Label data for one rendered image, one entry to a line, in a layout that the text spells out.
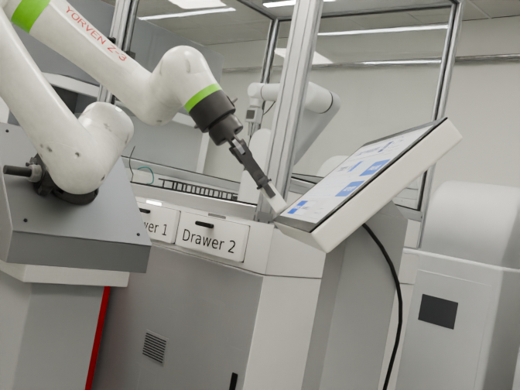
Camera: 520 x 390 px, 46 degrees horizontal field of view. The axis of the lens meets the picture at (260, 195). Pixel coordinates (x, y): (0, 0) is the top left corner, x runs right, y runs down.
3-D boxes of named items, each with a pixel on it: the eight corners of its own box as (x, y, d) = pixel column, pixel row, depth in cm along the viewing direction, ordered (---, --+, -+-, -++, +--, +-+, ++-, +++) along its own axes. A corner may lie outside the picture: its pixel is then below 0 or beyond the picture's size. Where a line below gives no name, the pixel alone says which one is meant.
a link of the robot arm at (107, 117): (43, 170, 148) (77, 114, 139) (67, 141, 161) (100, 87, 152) (90, 200, 151) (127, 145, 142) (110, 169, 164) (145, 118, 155)
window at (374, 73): (287, 176, 181) (340, -105, 183) (285, 176, 182) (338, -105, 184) (419, 211, 247) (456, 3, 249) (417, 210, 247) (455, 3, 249)
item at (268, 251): (265, 275, 177) (274, 225, 177) (73, 220, 244) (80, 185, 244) (414, 284, 248) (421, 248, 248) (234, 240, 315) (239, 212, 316)
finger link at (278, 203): (269, 180, 136) (269, 180, 135) (288, 206, 136) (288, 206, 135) (258, 188, 136) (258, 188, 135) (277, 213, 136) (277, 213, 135)
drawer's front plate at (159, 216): (170, 243, 202) (176, 210, 202) (118, 229, 221) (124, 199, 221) (174, 244, 203) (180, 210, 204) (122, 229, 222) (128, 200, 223)
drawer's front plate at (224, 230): (239, 261, 181) (246, 225, 181) (175, 244, 200) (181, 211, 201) (243, 262, 183) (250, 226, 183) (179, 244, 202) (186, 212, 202)
